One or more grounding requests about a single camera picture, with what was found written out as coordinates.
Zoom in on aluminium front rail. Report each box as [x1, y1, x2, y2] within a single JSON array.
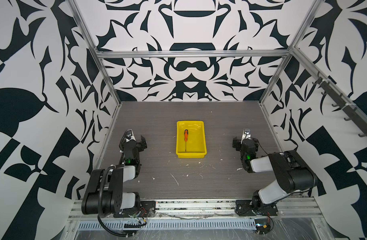
[[70, 197, 322, 221]]

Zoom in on white slotted cable duct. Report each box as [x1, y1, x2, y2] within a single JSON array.
[[76, 219, 257, 231]]

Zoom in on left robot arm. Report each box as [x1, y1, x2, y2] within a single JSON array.
[[81, 134, 147, 218]]

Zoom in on aluminium frame crossbar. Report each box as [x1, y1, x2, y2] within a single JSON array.
[[96, 50, 289, 59]]

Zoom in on black corrugated cable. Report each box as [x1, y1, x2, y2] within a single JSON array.
[[97, 166, 139, 238]]

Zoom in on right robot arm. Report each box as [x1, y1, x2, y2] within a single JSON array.
[[232, 138, 317, 216]]

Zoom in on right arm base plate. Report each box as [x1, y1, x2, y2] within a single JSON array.
[[235, 199, 278, 217]]

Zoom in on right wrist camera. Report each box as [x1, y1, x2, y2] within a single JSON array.
[[241, 128, 251, 141]]

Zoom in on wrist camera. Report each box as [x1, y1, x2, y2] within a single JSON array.
[[241, 128, 251, 141], [121, 130, 136, 143]]

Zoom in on small circuit board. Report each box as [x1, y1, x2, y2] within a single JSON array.
[[254, 218, 274, 236]]

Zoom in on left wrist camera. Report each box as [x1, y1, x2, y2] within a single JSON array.
[[121, 130, 136, 143]]

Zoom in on yellow plastic bin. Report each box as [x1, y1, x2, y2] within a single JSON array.
[[175, 121, 207, 159]]

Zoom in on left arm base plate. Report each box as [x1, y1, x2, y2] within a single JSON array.
[[113, 201, 156, 218]]

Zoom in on orange handled screwdriver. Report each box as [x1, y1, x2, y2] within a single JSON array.
[[184, 130, 188, 152]]

